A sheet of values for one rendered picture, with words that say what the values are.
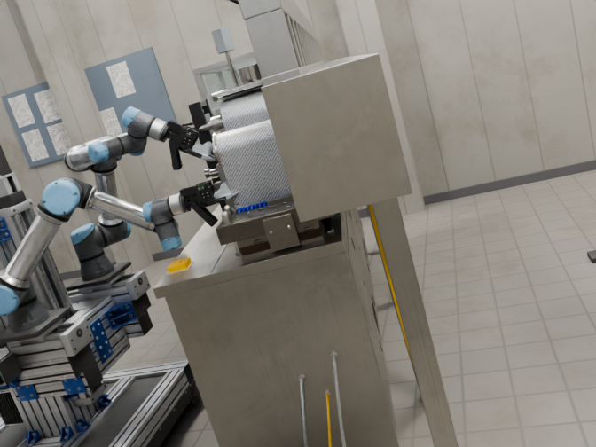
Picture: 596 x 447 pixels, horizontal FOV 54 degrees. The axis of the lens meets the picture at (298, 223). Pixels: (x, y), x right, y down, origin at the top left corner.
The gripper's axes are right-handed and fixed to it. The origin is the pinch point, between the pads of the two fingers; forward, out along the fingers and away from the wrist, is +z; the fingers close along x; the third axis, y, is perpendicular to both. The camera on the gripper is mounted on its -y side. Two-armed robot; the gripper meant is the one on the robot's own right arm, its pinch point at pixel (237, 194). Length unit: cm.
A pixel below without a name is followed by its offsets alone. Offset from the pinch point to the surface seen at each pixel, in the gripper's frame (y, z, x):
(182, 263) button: -16.6, -23.7, -13.2
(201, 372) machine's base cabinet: -53, -25, -26
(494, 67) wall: -7, 170, 302
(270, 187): -0.7, 12.3, -0.3
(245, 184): 2.9, 4.0, -0.3
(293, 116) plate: 27, 35, -84
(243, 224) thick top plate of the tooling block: -7.0, 3.3, -19.9
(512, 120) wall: -53, 176, 301
